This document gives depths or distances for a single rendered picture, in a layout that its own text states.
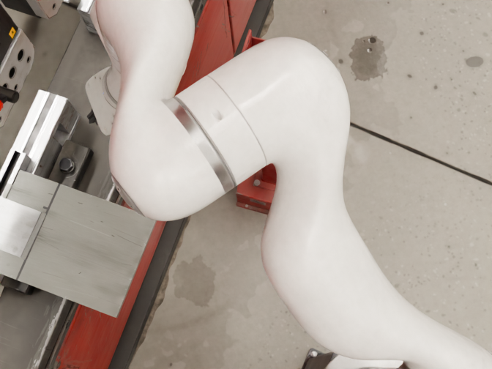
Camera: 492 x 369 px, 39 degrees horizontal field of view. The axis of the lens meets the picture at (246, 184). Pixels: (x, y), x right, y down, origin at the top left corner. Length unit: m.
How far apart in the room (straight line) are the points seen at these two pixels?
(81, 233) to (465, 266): 1.37
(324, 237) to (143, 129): 0.19
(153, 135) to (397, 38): 1.91
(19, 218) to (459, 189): 1.47
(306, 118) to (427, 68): 1.83
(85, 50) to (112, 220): 0.42
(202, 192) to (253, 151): 0.06
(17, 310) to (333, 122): 0.89
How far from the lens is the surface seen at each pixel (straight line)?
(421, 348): 0.71
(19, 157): 1.30
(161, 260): 2.16
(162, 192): 0.60
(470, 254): 2.27
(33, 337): 1.36
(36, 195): 1.27
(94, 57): 1.47
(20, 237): 1.26
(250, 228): 2.20
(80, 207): 1.24
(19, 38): 1.09
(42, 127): 1.34
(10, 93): 1.04
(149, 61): 0.63
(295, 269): 0.65
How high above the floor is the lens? 2.16
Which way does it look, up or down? 75 degrees down
